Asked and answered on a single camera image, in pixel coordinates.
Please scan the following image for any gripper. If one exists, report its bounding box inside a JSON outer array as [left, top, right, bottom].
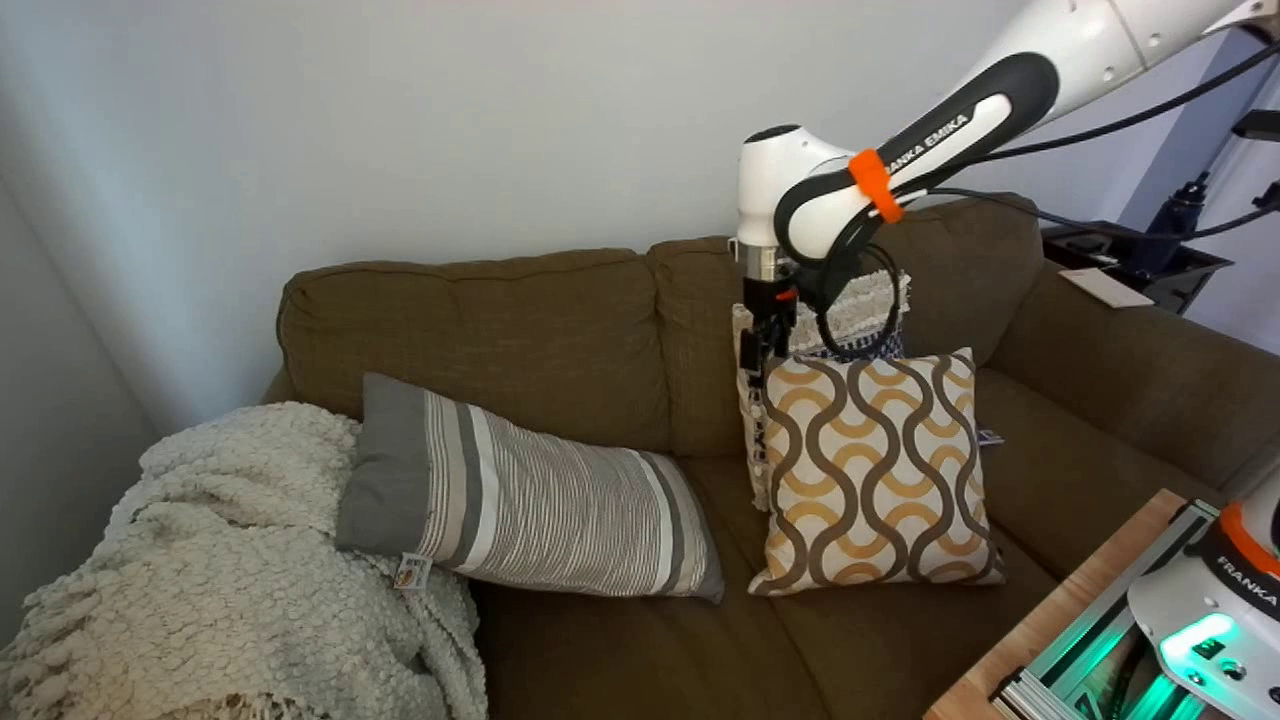
[[739, 276, 803, 377]]

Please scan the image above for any cream and blue textured pillow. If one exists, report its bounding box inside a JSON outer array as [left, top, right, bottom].
[[732, 268, 1006, 513]]

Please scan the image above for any wave pattern square pillow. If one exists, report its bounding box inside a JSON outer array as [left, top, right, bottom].
[[748, 348, 1006, 598]]

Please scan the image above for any grey striped long pillow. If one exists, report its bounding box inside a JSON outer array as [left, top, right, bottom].
[[335, 373, 726, 604]]

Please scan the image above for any brown fabric sofa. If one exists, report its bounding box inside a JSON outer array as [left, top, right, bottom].
[[262, 195, 1280, 720]]

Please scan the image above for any white paper card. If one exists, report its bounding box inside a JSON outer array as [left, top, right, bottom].
[[1060, 267, 1155, 309]]

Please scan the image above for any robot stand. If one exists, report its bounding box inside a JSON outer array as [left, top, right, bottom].
[[925, 488, 1280, 720]]

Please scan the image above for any black side table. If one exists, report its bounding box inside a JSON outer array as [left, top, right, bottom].
[[1040, 220, 1233, 316]]

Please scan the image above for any black stand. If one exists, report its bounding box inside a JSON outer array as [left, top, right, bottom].
[[1145, 105, 1280, 277]]

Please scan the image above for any cream knitted blanket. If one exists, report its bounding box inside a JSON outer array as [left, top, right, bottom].
[[0, 402, 489, 720]]

